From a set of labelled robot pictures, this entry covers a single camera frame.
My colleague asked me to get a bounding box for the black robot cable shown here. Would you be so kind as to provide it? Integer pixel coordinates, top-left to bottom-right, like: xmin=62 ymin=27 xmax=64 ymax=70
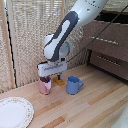
xmin=66 ymin=3 xmax=128 ymax=64

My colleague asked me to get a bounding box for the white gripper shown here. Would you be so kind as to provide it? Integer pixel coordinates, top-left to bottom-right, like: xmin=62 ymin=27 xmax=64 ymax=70
xmin=36 ymin=59 xmax=68 ymax=83

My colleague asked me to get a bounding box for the blue mug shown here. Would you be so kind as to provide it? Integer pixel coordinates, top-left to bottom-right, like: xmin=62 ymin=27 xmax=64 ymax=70
xmin=65 ymin=75 xmax=85 ymax=96

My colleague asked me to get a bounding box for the beige bamboo screen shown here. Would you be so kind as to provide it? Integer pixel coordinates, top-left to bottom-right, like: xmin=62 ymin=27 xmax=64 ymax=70
xmin=0 ymin=0 xmax=128 ymax=93

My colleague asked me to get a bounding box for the brown wooden drawer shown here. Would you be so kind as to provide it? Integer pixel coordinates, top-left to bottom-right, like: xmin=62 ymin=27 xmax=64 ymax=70
xmin=87 ymin=49 xmax=128 ymax=82
xmin=82 ymin=19 xmax=128 ymax=56

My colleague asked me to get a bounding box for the silver drawer handle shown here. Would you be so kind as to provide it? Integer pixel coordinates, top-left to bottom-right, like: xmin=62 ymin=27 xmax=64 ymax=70
xmin=88 ymin=35 xmax=120 ymax=45
xmin=96 ymin=54 xmax=122 ymax=67

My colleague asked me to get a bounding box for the grey rounded object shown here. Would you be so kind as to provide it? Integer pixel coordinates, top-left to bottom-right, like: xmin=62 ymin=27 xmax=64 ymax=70
xmin=110 ymin=105 xmax=128 ymax=128

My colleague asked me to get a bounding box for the yellow rectangular block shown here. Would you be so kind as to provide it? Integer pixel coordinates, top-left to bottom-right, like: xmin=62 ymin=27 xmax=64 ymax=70
xmin=53 ymin=77 xmax=67 ymax=87

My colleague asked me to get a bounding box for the white floral rim plate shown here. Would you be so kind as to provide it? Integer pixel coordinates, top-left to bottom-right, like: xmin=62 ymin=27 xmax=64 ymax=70
xmin=0 ymin=96 xmax=35 ymax=128

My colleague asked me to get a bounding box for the pink mug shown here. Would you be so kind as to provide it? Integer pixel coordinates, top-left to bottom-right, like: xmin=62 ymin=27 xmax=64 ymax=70
xmin=38 ymin=76 xmax=53 ymax=96

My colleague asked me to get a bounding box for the dark brown drawer cabinet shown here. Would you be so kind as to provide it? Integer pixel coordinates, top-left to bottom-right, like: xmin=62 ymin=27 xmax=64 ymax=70
xmin=86 ymin=9 xmax=128 ymax=83

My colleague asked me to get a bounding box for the slanted wooden post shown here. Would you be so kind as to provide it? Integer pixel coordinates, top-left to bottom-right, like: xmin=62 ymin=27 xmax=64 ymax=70
xmin=0 ymin=0 xmax=17 ymax=90

